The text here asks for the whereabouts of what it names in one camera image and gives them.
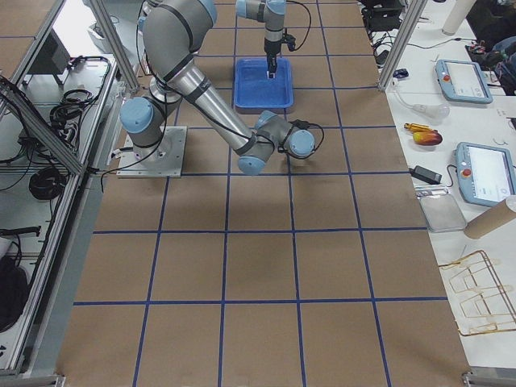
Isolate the near teach pendant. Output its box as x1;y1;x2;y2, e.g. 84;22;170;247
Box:
455;142;515;207

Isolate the mango fruit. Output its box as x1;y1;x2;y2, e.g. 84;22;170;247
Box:
412;130;443;146

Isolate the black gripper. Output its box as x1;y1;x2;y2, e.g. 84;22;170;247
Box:
264;30;295;76

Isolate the cardboard tube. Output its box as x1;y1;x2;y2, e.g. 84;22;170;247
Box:
464;195;515;239

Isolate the teach pendant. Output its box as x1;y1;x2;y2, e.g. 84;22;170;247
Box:
435;60;493;105
455;142;515;207

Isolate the black power adapter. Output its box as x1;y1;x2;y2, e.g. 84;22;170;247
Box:
409;165;442;185

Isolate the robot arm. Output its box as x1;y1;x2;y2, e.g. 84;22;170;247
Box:
120;1;320;176
235;0;296;79

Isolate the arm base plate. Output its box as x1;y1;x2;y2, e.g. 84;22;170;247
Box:
116;126;187;178

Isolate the aluminium frame post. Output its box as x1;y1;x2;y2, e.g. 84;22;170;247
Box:
377;0;427;91

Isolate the brass cylinder tool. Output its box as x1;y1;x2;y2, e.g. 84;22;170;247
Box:
404;123;433;133

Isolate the clear plastic lidded box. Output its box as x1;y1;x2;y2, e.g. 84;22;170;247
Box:
419;194;467;233

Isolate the far teach pendant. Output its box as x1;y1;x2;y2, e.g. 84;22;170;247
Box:
435;60;493;105

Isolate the brass wire rack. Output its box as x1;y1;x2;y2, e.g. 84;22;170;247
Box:
439;250;515;337

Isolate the blue plastic tray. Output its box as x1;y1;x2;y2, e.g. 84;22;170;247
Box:
233;58;294;110

